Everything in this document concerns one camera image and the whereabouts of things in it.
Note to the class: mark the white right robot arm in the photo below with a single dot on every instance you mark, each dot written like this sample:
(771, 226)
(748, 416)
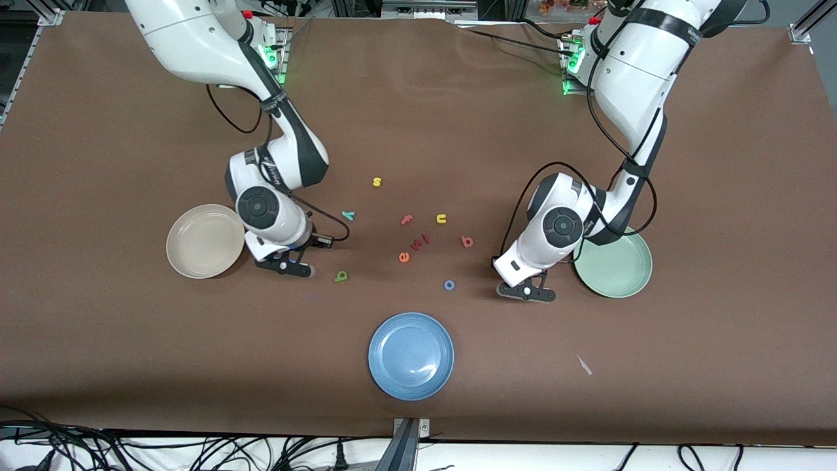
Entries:
(196, 39)

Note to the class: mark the beige brown plate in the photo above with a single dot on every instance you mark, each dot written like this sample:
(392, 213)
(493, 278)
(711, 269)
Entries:
(196, 261)

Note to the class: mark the pale green plate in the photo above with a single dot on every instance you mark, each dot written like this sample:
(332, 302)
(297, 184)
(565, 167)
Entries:
(621, 275)

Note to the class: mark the white paper scrap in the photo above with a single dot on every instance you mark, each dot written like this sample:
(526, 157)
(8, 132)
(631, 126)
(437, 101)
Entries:
(584, 365)

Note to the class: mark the blue plate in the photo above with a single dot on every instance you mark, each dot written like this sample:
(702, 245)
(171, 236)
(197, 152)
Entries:
(410, 356)

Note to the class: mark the brown table cover sheet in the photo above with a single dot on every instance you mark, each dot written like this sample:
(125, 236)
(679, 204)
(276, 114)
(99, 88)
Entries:
(131, 360)

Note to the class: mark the black power plug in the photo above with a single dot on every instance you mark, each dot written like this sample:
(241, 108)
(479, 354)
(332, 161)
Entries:
(341, 458)

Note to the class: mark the grey metal socket box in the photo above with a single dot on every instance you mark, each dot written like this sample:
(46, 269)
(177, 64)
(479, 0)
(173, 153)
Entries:
(428, 9)

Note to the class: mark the orange artificial flowers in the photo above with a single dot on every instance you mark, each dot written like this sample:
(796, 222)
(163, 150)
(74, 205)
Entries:
(569, 5)

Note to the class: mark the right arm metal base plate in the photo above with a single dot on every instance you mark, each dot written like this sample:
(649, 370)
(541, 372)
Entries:
(282, 65)

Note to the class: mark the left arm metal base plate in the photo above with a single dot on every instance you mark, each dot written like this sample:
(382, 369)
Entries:
(569, 91)

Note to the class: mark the metal table edge bracket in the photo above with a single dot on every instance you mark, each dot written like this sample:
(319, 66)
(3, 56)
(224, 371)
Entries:
(410, 432)

